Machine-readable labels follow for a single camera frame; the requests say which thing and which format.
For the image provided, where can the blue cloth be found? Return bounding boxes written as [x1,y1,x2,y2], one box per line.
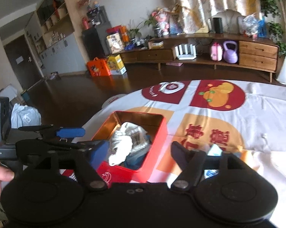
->
[120,135,151,170]

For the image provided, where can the cereal box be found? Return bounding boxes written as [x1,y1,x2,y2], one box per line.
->
[106,32,124,54]

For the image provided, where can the white cloth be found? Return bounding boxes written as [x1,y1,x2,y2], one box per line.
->
[108,130,133,166]

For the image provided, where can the white knitted gauze roll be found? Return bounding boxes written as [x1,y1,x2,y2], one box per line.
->
[120,122,147,155]

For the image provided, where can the orange gift box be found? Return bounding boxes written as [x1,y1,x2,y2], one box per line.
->
[86,58,111,77]

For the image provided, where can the purple kettlebell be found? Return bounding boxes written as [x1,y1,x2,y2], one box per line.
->
[223,40,238,64]

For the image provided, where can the yellow carton box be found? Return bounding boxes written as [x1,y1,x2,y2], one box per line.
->
[107,55,126,75]

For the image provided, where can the tall potted green plant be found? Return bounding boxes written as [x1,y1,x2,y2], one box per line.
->
[260,0,286,85]

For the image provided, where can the clear plastic bag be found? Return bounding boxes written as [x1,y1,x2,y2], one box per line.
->
[242,14,259,39]

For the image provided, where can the grey plastic bag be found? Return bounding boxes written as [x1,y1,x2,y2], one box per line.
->
[11,104,41,129]

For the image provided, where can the white wifi router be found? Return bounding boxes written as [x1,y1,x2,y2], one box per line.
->
[174,44,196,61]

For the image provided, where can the black cylinder speaker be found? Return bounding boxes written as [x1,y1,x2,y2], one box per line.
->
[212,17,224,34]

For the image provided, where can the pink plush doll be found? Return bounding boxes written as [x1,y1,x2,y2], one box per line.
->
[151,8,170,36]

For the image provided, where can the blue cartoon face mask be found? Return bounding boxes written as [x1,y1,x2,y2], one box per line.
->
[204,144,223,179]

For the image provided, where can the red square tin box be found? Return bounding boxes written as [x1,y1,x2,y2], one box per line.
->
[92,109,173,185]

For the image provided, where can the wooden TV cabinet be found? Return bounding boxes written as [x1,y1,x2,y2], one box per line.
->
[119,33,282,82]

